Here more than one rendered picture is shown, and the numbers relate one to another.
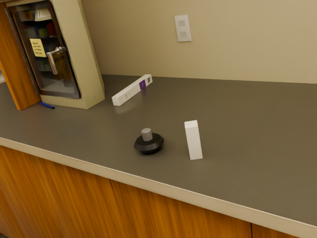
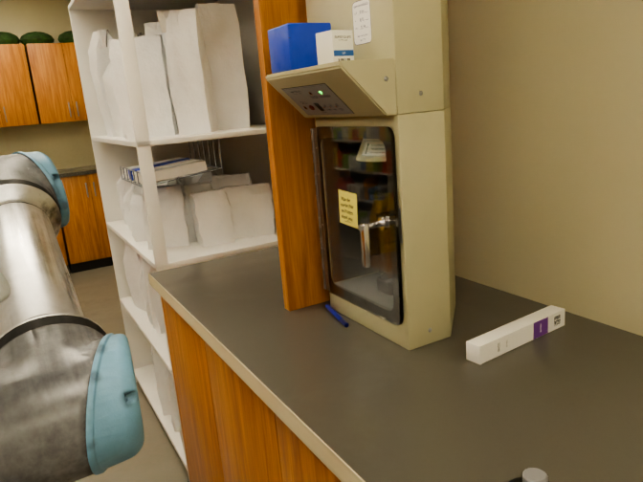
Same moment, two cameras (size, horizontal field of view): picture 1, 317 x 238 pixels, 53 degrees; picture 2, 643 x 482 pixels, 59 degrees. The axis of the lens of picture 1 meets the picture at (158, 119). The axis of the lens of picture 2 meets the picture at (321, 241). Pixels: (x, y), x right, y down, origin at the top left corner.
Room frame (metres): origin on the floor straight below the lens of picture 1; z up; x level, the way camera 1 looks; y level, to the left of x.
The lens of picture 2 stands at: (0.22, 0.04, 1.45)
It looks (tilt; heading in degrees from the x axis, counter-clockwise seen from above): 14 degrees down; 22
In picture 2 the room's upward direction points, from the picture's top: 5 degrees counter-clockwise
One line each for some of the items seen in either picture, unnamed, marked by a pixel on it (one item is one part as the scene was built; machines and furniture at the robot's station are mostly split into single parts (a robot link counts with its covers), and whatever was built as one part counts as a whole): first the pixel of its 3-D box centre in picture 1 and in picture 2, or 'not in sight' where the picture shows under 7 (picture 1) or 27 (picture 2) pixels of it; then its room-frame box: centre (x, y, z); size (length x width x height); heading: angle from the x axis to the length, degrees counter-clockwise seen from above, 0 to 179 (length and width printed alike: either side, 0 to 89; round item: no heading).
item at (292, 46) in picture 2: not in sight; (300, 49); (1.39, 0.52, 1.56); 0.10 x 0.10 x 0.09; 50
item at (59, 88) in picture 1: (43, 53); (355, 220); (1.37, 0.41, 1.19); 0.30 x 0.01 x 0.40; 50
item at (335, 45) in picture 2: not in sight; (335, 48); (1.30, 0.41, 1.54); 0.05 x 0.05 x 0.06; 58
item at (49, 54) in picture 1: (55, 61); (372, 242); (1.27, 0.35, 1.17); 0.05 x 0.03 x 0.10; 140
